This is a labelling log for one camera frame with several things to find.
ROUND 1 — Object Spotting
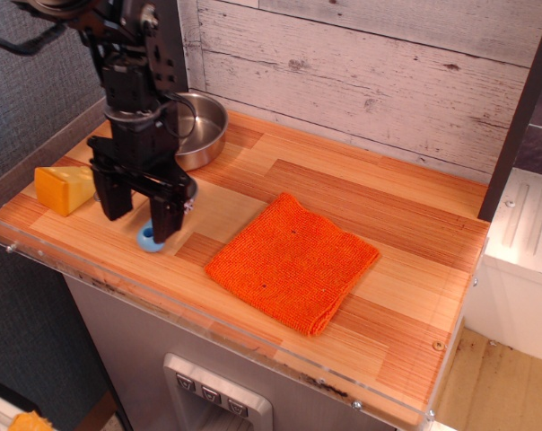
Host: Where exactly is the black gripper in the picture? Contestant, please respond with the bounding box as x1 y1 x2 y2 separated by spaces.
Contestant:
88 121 197 243

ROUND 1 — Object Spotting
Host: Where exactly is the blue spoon with grey bowl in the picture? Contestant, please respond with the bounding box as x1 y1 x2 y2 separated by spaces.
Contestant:
135 188 200 254

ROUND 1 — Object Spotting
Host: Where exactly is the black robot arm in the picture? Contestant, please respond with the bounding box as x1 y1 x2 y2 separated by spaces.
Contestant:
0 1 197 244

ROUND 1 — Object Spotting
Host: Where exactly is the yellow cheese wedge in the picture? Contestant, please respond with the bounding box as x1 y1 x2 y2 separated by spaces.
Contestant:
34 166 96 216

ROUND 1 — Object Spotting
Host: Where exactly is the orange knitted cloth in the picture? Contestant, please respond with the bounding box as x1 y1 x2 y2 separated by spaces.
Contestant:
205 193 380 336

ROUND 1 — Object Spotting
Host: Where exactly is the stainless steel pot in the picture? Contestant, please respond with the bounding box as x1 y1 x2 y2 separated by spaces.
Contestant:
176 92 229 172

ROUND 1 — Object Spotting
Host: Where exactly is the grey toy fridge cabinet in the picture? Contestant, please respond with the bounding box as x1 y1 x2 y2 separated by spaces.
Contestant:
66 277 391 430

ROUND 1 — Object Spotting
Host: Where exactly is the silver dispenser panel with buttons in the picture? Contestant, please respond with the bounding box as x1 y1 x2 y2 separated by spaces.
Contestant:
163 353 274 430

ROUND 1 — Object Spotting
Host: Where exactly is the yellow object bottom left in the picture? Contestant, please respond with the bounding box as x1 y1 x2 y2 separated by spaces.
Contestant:
7 411 54 431

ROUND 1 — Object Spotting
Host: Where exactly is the clear acrylic table guard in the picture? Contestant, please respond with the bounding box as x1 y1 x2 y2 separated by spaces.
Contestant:
0 204 488 430

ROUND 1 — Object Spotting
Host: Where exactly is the white toy sink unit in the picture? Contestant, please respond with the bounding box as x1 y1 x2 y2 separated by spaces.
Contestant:
463 169 542 359

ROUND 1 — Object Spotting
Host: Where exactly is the dark vertical post left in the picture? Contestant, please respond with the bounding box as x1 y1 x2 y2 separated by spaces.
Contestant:
162 0 188 92

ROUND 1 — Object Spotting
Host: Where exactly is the dark vertical post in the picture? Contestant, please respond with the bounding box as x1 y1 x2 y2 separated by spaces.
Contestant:
477 35 542 222
162 0 188 92

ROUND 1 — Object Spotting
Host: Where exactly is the dark vertical post right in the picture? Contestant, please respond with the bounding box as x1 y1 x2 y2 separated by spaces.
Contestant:
477 35 542 222

